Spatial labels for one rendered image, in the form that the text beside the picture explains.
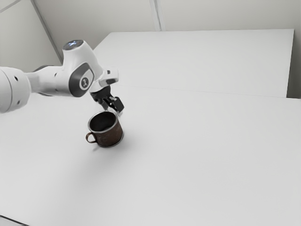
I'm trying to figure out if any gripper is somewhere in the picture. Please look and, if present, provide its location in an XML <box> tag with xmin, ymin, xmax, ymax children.
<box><xmin>90</xmin><ymin>86</ymin><xmax>125</xmax><ymax>117</ymax></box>

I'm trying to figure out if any rusty brown metal mug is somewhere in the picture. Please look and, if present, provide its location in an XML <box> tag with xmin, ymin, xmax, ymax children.
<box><xmin>85</xmin><ymin>111</ymin><xmax>124</xmax><ymax>148</ymax></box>

